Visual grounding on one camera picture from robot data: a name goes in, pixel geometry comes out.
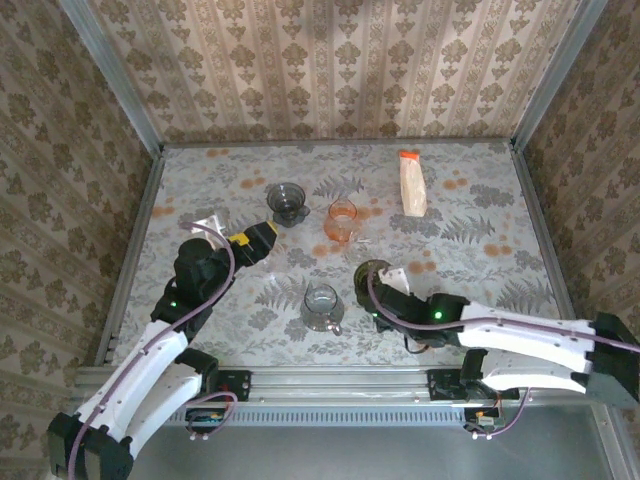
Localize green glass dripper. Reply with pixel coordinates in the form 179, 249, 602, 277
354, 258, 396, 307

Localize grey ribbed glass carafe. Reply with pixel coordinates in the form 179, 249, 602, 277
299, 282, 346, 336

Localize grey glass dripper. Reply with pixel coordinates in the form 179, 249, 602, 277
266, 182, 312, 229

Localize coffee filter pack orange label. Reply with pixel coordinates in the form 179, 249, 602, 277
398, 149, 429, 218

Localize floral patterned table cover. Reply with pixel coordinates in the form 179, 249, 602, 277
107, 144, 576, 366

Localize orange glass carafe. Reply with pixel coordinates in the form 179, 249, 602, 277
323, 198, 362, 246

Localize grey metal sheet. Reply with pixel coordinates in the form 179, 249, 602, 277
129, 424, 619, 480

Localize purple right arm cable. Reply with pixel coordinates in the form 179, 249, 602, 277
367, 272, 640, 442

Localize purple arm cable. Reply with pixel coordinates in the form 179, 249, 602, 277
367, 272, 640, 442
67, 221, 240, 480

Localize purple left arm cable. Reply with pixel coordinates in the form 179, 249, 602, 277
67, 221, 240, 480

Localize aluminium table edge rail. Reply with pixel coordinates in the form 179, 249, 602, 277
162, 139, 516, 150
94, 144, 167, 369
508, 142, 576, 321

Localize long aluminium mounting rail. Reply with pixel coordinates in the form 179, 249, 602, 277
74, 364, 614, 409

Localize slotted grey cable duct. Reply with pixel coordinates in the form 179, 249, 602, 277
164, 410, 471, 427

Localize aluminium corner post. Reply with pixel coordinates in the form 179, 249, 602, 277
508, 0, 610, 154
62, 0, 167, 154

